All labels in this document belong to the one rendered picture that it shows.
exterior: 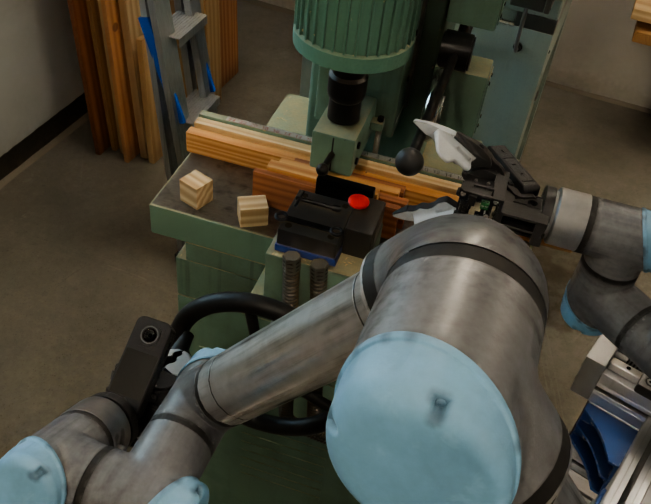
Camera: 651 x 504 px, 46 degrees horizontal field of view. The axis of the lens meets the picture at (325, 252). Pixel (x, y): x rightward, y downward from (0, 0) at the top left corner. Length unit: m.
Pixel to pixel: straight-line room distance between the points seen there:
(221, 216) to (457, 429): 0.85
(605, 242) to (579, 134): 2.39
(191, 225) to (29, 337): 1.14
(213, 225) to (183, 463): 0.52
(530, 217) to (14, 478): 0.64
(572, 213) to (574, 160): 2.22
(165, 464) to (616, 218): 0.60
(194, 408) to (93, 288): 1.61
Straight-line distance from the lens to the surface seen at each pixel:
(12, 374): 2.23
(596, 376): 1.34
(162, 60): 2.05
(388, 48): 1.08
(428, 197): 1.25
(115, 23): 2.62
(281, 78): 3.37
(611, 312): 1.05
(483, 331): 0.46
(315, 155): 1.21
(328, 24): 1.06
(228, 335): 1.39
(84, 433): 0.83
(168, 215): 1.25
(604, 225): 1.00
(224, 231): 1.22
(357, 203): 1.07
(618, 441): 1.35
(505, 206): 0.98
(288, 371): 0.69
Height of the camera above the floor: 1.69
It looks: 43 degrees down
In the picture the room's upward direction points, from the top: 7 degrees clockwise
